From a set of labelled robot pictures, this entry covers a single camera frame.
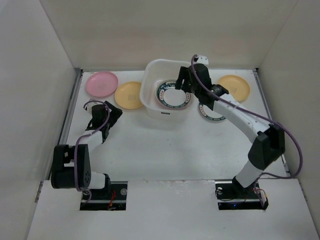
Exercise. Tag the yellow bear plate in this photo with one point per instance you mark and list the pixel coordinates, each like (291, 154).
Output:
(127, 95)

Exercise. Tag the yellow plate on right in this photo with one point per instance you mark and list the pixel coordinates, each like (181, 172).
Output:
(236, 86)

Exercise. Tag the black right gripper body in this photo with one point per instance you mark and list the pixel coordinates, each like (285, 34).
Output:
(186, 80)

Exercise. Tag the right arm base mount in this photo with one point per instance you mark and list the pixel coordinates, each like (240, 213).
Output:
(252, 198)

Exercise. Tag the metal table edge rail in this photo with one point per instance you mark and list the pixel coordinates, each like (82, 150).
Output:
(66, 120)

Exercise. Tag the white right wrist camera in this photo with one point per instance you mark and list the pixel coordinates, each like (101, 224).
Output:
(201, 59)

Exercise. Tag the white plastic bin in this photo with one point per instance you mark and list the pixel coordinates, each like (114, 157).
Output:
(157, 71)

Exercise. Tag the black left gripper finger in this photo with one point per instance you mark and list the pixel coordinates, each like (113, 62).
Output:
(115, 113)
(105, 132)

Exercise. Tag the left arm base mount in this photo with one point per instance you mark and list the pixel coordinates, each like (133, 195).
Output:
(116, 200)

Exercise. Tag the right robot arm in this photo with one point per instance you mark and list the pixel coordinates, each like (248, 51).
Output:
(268, 140)

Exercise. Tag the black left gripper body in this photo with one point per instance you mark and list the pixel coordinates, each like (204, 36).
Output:
(112, 119)

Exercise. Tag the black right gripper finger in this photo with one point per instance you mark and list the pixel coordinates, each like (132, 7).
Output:
(190, 79)
(182, 80)

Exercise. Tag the green rimmed plate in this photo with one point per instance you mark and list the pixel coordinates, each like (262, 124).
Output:
(209, 114)
(170, 97)

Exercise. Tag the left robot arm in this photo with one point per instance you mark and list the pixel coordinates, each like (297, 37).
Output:
(71, 164)

